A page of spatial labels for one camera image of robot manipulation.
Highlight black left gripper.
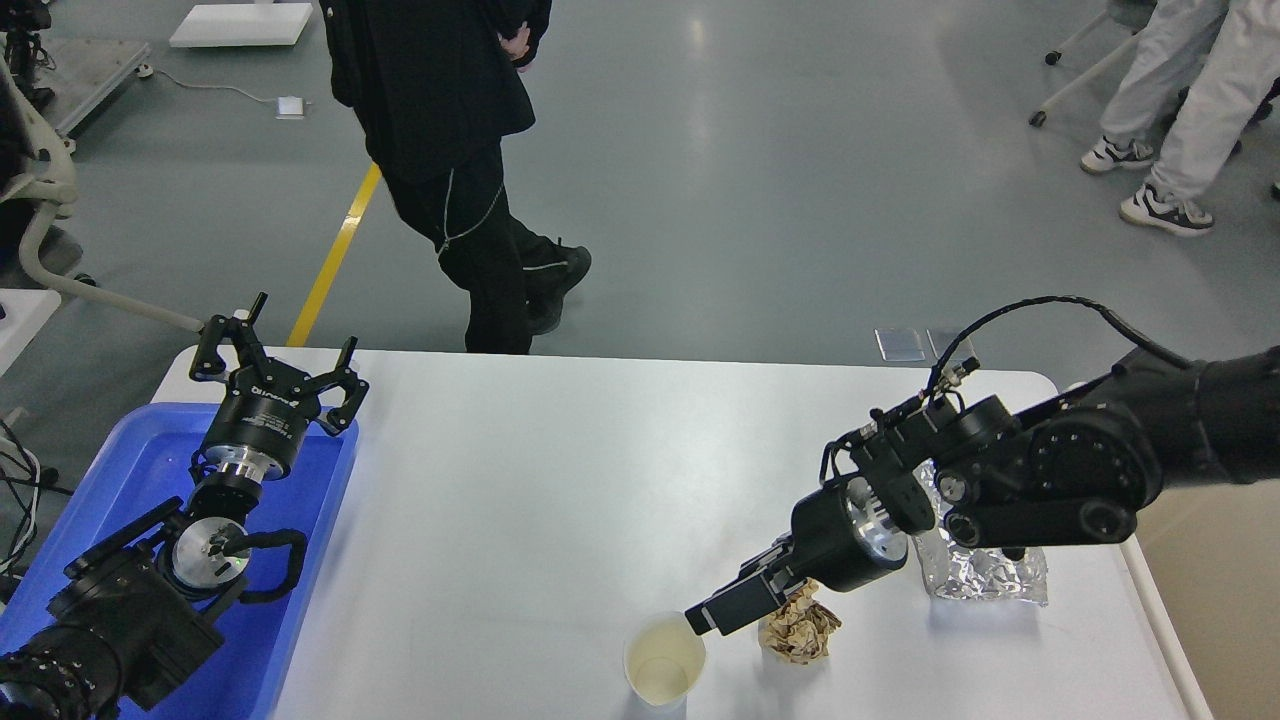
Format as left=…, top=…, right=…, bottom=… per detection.
left=189, top=293, right=369, bottom=482

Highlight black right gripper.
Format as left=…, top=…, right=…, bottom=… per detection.
left=685, top=477, right=908, bottom=635

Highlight white paper cup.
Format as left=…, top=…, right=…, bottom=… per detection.
left=623, top=611, right=707, bottom=711

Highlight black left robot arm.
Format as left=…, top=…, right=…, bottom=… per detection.
left=3, top=293, right=369, bottom=719

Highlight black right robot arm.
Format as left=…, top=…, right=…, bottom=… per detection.
left=684, top=297, right=1279, bottom=635

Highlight crumpled brown paper ball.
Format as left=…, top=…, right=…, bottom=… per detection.
left=756, top=579, right=844, bottom=665

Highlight blue plastic tray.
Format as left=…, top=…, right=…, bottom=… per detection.
left=0, top=404, right=360, bottom=720

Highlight crumpled aluminium foil tray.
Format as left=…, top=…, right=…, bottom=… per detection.
left=911, top=461, right=1050, bottom=607

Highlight white side table corner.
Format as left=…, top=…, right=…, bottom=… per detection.
left=0, top=288, right=61, bottom=375

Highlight left clear floor plate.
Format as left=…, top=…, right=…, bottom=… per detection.
left=874, top=327, right=927, bottom=363

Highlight clear floor plate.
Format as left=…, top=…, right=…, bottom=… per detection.
left=874, top=327, right=927, bottom=363
left=925, top=328, right=977, bottom=365

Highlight white chair base left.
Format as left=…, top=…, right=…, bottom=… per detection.
left=3, top=68, right=204, bottom=334

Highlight right clear floor plate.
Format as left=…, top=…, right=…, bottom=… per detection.
left=925, top=328, right=977, bottom=365

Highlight person in black clothes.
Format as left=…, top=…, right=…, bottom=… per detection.
left=320, top=1, right=591, bottom=355

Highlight white foam board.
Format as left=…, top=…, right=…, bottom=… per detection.
left=168, top=1, right=314, bottom=47

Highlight grey metal platform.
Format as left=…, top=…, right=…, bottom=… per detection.
left=35, top=38, right=152, bottom=137

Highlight beige plastic bin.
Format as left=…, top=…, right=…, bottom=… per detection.
left=1124, top=480, right=1279, bottom=719

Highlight white rolling stand legs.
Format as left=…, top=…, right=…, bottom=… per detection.
left=1027, top=1, right=1149, bottom=129

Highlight person in white trousers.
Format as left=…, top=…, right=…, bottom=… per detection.
left=1079, top=1, right=1279, bottom=237

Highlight white power adapter with cable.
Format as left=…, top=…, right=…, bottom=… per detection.
left=134, top=63, right=308, bottom=120

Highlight black cables at left edge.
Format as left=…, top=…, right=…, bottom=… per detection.
left=0, top=415, right=73, bottom=591

